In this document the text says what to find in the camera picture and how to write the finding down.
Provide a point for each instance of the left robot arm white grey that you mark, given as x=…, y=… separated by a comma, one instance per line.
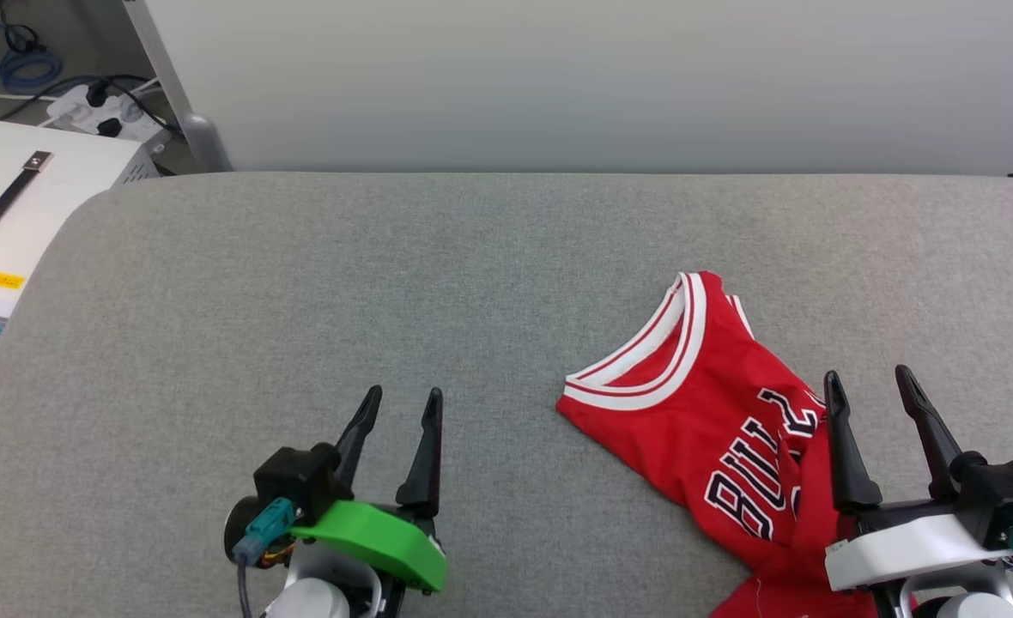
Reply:
x=313, y=592

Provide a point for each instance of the grey partition post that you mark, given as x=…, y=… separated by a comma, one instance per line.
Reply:
x=176, y=94

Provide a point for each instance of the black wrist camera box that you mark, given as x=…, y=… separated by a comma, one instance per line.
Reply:
x=1000, y=493
x=296, y=481

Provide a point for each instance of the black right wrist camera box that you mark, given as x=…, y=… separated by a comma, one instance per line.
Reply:
x=1000, y=493

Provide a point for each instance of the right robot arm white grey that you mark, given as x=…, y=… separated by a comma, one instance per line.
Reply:
x=961, y=601

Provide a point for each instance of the white power strip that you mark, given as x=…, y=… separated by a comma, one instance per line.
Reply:
x=99, y=112

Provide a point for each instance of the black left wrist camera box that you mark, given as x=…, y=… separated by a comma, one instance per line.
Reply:
x=296, y=481

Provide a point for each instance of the yellow label sticker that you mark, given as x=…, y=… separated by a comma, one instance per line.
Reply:
x=2, y=279

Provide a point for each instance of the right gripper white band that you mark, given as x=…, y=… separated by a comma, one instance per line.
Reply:
x=901, y=549

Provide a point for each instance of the red basketball jersey white trim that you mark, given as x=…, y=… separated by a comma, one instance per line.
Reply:
x=712, y=386

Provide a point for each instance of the grey fabric sofa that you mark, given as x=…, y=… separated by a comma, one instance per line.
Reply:
x=386, y=283

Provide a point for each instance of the white equipment box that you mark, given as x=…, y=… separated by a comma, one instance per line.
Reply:
x=51, y=197

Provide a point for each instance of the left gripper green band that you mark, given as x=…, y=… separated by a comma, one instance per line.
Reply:
x=378, y=536

